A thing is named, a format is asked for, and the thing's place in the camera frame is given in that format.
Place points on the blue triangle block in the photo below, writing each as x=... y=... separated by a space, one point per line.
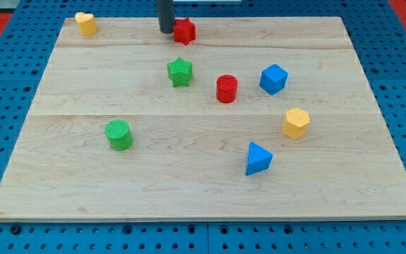
x=258 y=159

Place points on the light wooden board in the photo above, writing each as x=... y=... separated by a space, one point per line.
x=188 y=157

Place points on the yellow heart block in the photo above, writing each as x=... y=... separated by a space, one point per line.
x=86 y=23

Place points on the red cylinder block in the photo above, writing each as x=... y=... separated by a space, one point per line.
x=226 y=88

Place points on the yellow hexagon block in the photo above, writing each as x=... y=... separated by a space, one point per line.
x=296 y=121

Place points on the dark grey cylindrical pointer rod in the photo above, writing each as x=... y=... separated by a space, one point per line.
x=166 y=15

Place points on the blue cube block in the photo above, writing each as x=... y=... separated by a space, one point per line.
x=273 y=79

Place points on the red star block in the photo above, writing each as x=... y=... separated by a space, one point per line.
x=184 y=31

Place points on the green star block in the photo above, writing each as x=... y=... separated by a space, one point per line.
x=180 y=72

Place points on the green cylinder block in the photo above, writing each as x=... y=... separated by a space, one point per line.
x=118 y=134

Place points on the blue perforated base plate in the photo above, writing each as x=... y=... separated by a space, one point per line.
x=28 y=31

